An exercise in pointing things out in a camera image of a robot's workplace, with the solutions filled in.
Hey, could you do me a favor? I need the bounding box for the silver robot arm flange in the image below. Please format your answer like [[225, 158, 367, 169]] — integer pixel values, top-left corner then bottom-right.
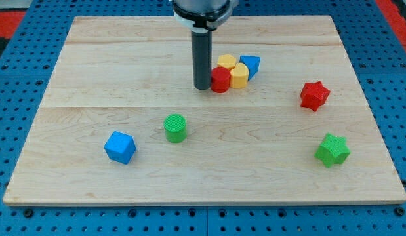
[[171, 0, 239, 33]]

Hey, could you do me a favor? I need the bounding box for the yellow heart block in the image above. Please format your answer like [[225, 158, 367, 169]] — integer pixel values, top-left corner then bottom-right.
[[230, 62, 249, 89]]

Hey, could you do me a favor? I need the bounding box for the yellow hexagon block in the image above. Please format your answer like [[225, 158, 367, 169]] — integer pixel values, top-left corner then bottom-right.
[[217, 54, 237, 71]]

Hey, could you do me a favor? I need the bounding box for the green cylinder block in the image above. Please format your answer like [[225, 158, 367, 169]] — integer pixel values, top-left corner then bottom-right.
[[163, 113, 187, 143]]

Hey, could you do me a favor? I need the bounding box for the red cylinder block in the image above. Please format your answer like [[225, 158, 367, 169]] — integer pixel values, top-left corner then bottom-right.
[[211, 67, 230, 93]]

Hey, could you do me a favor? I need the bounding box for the blue triangle block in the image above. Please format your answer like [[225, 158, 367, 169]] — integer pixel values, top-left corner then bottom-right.
[[239, 55, 261, 81]]

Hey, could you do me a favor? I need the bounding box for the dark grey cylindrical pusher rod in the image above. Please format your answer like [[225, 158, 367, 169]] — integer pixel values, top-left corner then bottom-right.
[[191, 31, 212, 90]]

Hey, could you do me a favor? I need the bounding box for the light wooden board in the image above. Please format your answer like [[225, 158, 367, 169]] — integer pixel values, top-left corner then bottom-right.
[[3, 16, 406, 207]]

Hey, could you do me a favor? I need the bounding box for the blue cube block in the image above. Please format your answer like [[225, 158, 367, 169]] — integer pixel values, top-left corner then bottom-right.
[[104, 131, 136, 165]]

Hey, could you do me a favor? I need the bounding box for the red star block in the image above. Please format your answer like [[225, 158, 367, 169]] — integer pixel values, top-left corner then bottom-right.
[[300, 81, 331, 111]]

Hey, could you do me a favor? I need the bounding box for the green star block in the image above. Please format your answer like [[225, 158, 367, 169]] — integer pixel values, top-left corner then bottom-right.
[[314, 133, 351, 168]]

